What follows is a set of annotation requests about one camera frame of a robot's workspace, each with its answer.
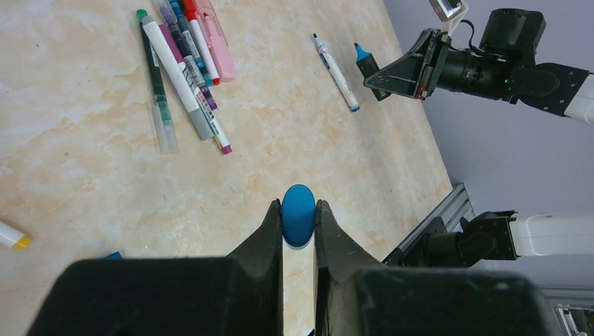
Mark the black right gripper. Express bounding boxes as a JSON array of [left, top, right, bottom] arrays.
[[364, 28, 451, 100]]

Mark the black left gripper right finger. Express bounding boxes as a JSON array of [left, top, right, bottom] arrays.
[[314, 200, 385, 335]]

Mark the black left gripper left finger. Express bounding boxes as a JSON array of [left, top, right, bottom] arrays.
[[227, 200, 284, 335]]

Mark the black blue highlighter marker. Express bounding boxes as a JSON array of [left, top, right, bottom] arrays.
[[354, 43, 391, 102]]

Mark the white pen blue cap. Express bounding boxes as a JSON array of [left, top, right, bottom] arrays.
[[312, 33, 360, 113]]

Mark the small blue pen cap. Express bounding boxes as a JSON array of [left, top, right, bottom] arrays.
[[105, 251, 123, 260]]

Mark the green transparent pen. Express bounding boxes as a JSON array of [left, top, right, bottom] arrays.
[[136, 9, 179, 154]]

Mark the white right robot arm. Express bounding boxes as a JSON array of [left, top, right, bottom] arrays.
[[356, 1, 593, 267]]

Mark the purple white pen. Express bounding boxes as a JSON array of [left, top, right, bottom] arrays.
[[159, 24, 233, 155]]

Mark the blue capped pen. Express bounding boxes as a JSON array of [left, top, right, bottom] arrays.
[[169, 0, 214, 87]]

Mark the red capped white pen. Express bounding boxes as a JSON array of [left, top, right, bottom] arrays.
[[183, 0, 220, 85]]

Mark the dark blue pen near board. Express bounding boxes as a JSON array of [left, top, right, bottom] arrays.
[[154, 1, 218, 110]]

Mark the pink highlighter marker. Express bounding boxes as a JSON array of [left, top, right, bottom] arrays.
[[195, 0, 237, 82]]

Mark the white grey marker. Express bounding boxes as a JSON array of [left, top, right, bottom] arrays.
[[141, 15, 214, 141]]

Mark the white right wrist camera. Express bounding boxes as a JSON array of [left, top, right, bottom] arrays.
[[429, 0, 469, 35]]

